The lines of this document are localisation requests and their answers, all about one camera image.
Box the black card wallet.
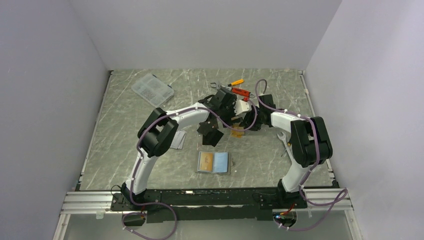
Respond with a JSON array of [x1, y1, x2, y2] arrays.
[[197, 121, 224, 147]]

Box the single gold credit card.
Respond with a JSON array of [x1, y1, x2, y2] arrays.
[[198, 152, 214, 172]]

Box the silver credit cards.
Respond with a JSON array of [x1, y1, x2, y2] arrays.
[[170, 130, 187, 150]]

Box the grey card holder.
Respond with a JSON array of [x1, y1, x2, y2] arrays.
[[196, 151, 232, 175]]

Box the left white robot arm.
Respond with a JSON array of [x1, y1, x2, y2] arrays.
[[120, 88, 252, 210]]

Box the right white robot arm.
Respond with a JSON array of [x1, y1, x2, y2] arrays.
[[240, 94, 333, 208]]

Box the red adjustable wrench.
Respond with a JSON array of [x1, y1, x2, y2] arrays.
[[230, 87, 256, 98]]

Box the clear plastic organizer box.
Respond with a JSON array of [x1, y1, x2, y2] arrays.
[[131, 73, 175, 108]]

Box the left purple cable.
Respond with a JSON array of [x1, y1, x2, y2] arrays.
[[129, 96, 259, 240]]

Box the purple cable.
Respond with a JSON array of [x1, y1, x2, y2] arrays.
[[255, 78, 349, 232], [129, 96, 259, 240]]

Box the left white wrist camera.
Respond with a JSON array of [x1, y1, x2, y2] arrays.
[[234, 99, 252, 116]]

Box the orange handled pliers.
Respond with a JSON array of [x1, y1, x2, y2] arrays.
[[210, 79, 244, 89]]

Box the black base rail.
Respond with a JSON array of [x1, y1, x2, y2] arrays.
[[110, 187, 308, 223]]

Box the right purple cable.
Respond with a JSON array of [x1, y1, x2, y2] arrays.
[[255, 78, 349, 232]]

